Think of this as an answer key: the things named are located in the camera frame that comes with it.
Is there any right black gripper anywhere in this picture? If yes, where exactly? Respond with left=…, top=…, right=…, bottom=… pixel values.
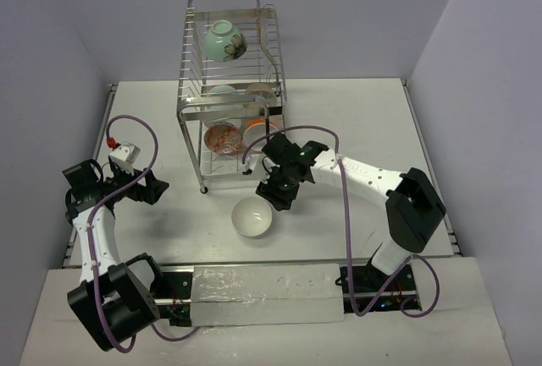
left=256, top=164, right=300, bottom=213

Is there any white bowl pink rim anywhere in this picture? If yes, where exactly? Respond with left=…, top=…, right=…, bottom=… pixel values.
left=242, top=119, right=279, bottom=150

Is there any red patterned bowl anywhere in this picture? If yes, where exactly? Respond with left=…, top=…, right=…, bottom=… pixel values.
left=204, top=122, right=242, bottom=155

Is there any white bowl beige outside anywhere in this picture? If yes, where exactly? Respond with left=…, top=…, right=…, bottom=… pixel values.
left=245, top=82, right=276, bottom=103

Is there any steel two-tier dish rack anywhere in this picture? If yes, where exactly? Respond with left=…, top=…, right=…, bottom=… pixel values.
left=176, top=0, right=287, bottom=193

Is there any pale green bowl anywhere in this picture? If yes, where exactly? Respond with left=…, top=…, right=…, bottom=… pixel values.
left=202, top=19, right=248, bottom=62

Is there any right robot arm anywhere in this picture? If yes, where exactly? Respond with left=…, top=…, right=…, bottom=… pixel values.
left=256, top=134, right=446, bottom=291

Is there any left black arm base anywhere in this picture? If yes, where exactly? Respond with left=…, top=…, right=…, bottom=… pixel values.
left=150, top=270, right=193, bottom=327

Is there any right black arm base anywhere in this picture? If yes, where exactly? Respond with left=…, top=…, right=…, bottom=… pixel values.
left=335, top=264, right=422, bottom=313

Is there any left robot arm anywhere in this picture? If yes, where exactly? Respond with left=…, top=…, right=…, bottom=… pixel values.
left=63, top=159, right=169, bottom=352

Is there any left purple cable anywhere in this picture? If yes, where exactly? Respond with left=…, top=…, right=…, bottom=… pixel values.
left=95, top=114, right=200, bottom=352

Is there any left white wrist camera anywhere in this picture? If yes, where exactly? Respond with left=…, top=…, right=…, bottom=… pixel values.
left=106, top=137, right=141, bottom=175

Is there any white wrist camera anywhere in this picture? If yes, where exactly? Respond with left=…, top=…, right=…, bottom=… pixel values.
left=106, top=137, right=141, bottom=175
left=242, top=156, right=257, bottom=175

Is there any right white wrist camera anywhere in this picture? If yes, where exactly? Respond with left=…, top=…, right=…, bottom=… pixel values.
left=242, top=156, right=257, bottom=175

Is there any aluminium table edge rail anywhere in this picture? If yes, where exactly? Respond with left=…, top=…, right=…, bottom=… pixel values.
left=61, top=84, right=118, bottom=269

